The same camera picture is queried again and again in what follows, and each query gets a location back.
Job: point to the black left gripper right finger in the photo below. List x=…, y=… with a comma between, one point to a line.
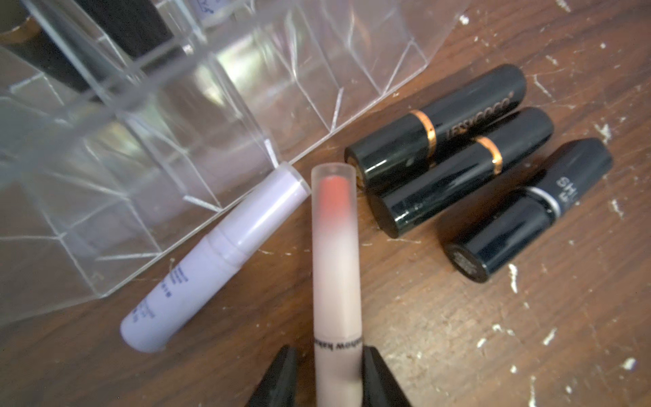
x=380, y=388

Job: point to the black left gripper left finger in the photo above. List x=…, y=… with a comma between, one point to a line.
x=278, y=385

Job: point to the black silver lipstick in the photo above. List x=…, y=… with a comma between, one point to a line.
x=134, y=25
x=530, y=210

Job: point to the clear acrylic lipstick organizer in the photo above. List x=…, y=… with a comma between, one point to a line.
x=97, y=186

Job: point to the black gold lipstick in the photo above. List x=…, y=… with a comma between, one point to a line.
x=43, y=35
x=500, y=147
x=406, y=146

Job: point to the beige lipstick tube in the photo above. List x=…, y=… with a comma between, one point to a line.
x=338, y=327

